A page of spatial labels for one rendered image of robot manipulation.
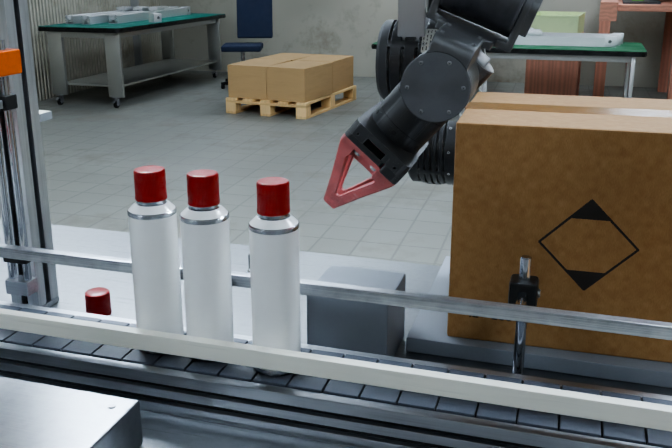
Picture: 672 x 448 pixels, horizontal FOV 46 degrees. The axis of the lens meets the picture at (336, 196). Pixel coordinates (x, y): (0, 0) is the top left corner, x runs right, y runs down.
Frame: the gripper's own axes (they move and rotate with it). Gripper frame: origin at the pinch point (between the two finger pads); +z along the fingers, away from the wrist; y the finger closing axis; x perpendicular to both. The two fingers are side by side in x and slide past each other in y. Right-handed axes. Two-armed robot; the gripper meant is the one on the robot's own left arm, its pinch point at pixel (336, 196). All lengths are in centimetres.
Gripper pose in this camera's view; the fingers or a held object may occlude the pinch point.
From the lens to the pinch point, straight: 78.8
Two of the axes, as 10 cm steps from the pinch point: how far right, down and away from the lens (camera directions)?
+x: 7.3, 6.8, -0.2
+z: -6.2, 6.7, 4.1
